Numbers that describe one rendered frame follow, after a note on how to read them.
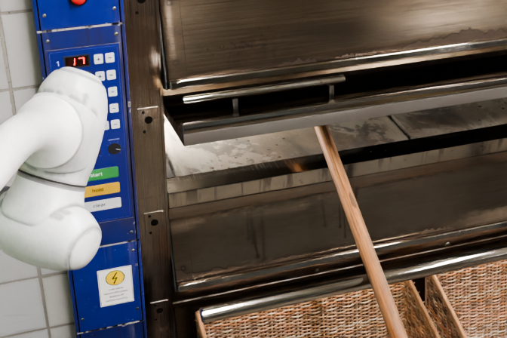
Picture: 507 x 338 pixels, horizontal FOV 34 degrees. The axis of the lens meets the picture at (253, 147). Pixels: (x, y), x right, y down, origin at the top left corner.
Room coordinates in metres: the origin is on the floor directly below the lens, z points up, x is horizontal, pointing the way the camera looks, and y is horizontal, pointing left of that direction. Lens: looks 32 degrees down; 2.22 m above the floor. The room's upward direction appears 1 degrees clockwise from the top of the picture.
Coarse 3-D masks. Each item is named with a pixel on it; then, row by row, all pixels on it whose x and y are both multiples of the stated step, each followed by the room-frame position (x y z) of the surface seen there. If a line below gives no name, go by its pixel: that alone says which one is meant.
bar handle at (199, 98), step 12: (276, 84) 1.43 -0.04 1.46; (288, 84) 1.44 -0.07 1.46; (300, 84) 1.44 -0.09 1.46; (312, 84) 1.45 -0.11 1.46; (324, 84) 1.46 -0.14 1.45; (192, 96) 1.38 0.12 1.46; (204, 96) 1.38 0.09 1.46; (216, 96) 1.39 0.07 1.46; (228, 96) 1.40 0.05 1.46; (240, 96) 1.40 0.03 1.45
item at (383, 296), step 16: (320, 128) 1.58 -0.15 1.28; (320, 144) 1.55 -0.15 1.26; (336, 160) 1.48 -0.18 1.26; (336, 176) 1.44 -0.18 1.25; (352, 192) 1.40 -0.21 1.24; (352, 208) 1.35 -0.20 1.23; (352, 224) 1.31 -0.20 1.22; (368, 240) 1.27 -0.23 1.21; (368, 256) 1.23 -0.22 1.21; (368, 272) 1.20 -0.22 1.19; (384, 288) 1.16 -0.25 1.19; (384, 304) 1.12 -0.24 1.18; (384, 320) 1.10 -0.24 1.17; (400, 320) 1.09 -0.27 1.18; (400, 336) 1.05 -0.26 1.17
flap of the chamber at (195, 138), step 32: (448, 64) 1.70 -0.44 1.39; (480, 64) 1.69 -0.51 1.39; (256, 96) 1.52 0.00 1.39; (288, 96) 1.52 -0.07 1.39; (320, 96) 1.51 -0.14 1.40; (352, 96) 1.51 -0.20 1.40; (448, 96) 1.50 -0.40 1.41; (480, 96) 1.52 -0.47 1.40; (224, 128) 1.35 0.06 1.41; (256, 128) 1.36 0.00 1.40; (288, 128) 1.38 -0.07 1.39
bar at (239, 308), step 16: (448, 256) 1.28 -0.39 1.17; (464, 256) 1.28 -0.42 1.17; (480, 256) 1.28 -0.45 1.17; (496, 256) 1.29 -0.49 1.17; (384, 272) 1.22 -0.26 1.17; (400, 272) 1.22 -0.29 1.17; (416, 272) 1.23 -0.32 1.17; (432, 272) 1.24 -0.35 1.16; (304, 288) 1.17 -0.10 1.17; (320, 288) 1.17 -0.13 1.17; (336, 288) 1.18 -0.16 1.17; (352, 288) 1.19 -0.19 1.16; (368, 288) 1.20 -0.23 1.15; (224, 304) 1.12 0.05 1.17; (240, 304) 1.13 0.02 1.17; (256, 304) 1.13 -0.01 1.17; (272, 304) 1.14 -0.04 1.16; (288, 304) 1.15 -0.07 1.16; (208, 320) 1.10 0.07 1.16
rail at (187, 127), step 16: (480, 80) 1.53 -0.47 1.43; (496, 80) 1.53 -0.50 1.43; (368, 96) 1.45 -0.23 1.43; (384, 96) 1.45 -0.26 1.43; (400, 96) 1.46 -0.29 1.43; (416, 96) 1.48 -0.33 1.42; (432, 96) 1.49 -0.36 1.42; (256, 112) 1.38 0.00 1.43; (272, 112) 1.38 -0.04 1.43; (288, 112) 1.39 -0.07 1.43; (304, 112) 1.40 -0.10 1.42; (320, 112) 1.41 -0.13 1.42; (192, 128) 1.33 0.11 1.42; (208, 128) 1.34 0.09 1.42
